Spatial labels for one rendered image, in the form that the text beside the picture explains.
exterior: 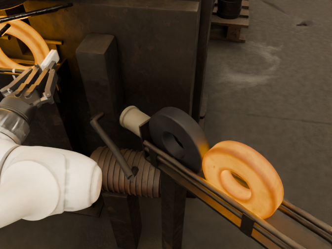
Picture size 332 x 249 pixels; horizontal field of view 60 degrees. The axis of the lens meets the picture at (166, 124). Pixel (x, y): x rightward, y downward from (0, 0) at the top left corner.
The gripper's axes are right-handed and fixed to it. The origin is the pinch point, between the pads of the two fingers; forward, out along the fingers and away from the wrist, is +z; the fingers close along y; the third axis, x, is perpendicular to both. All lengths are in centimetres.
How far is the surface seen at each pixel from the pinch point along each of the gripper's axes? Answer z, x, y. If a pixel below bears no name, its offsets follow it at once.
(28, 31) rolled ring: 2.5, 7.0, -4.5
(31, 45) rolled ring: 1.2, 3.8, -4.3
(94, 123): -8.1, -13.2, 12.0
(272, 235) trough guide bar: -36, -2, 55
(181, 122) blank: -19.7, 5.4, 37.3
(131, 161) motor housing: -14.5, -19.7, 23.5
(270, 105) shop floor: 75, -81, 82
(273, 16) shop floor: 201, -92, 94
